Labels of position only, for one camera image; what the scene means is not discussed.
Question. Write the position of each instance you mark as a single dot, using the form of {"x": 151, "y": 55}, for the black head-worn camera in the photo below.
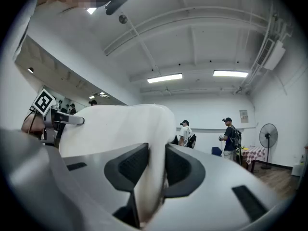
{"x": 116, "y": 3}

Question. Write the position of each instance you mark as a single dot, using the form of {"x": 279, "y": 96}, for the ceiling tube light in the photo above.
{"x": 230, "y": 73}
{"x": 164, "y": 78}
{"x": 91, "y": 10}

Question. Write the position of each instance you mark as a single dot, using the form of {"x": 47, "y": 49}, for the person's left hand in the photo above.
{"x": 33, "y": 125}

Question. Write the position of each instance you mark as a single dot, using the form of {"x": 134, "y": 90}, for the wall poster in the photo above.
{"x": 243, "y": 116}

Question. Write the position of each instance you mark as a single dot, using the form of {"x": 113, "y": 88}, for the white cloth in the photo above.
{"x": 115, "y": 129}

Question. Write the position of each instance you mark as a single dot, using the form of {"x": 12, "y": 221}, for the white box by wall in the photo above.
{"x": 298, "y": 166}

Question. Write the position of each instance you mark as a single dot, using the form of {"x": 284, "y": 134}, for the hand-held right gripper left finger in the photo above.
{"x": 91, "y": 174}

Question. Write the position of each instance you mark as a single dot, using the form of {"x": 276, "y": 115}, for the table with checkered cloth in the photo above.
{"x": 252, "y": 153}

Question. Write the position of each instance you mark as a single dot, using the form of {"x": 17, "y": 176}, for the ceiling pipe bundle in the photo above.
{"x": 260, "y": 56}

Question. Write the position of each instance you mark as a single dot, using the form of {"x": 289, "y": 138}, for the round ceiling smoke detector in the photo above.
{"x": 123, "y": 19}

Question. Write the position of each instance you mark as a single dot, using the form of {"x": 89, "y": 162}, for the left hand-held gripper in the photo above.
{"x": 43, "y": 102}

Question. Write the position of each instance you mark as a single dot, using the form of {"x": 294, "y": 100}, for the black standing fan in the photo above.
{"x": 268, "y": 135}

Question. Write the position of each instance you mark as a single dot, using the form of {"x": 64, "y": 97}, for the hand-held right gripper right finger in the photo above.
{"x": 216, "y": 191}

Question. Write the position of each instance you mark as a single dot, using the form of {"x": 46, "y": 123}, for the person's light shirt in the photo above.
{"x": 55, "y": 5}

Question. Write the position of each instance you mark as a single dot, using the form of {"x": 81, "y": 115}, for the black backpack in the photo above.
{"x": 192, "y": 141}
{"x": 237, "y": 136}

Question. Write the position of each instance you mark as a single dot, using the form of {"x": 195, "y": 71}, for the white wall air conditioner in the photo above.
{"x": 273, "y": 55}

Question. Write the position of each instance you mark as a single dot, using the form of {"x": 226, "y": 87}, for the blue chair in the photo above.
{"x": 216, "y": 151}

